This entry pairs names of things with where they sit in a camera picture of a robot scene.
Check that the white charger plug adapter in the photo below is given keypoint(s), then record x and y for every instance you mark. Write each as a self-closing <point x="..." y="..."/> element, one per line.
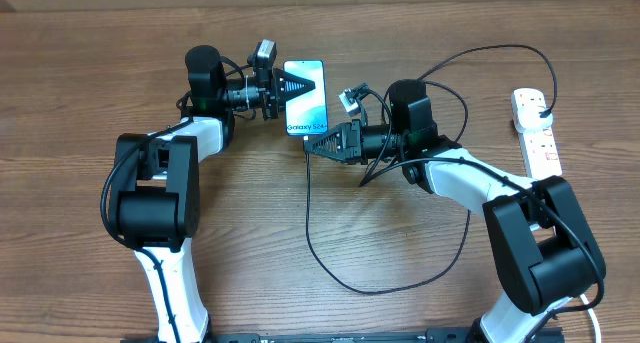
<point x="529" y="119"/>

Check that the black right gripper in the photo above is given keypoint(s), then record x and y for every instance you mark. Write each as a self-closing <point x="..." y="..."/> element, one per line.
<point x="351" y="143"/>

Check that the blue Galaxy smartphone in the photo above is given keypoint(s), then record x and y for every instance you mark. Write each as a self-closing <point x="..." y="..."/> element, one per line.
<point x="307" y="114"/>

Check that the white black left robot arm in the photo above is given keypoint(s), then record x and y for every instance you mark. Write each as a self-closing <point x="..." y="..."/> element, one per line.
<point x="150" y="202"/>

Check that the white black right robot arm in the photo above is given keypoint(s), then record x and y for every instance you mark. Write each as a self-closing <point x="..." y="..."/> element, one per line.
<point x="546" y="256"/>

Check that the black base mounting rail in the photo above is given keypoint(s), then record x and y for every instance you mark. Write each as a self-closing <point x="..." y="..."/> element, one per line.
<point x="432" y="335"/>

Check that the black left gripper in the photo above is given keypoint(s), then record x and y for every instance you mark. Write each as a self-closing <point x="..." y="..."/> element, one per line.
<point x="281" y="80"/>

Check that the white power strip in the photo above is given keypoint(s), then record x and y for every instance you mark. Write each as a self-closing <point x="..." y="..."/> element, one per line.
<point x="539" y="149"/>

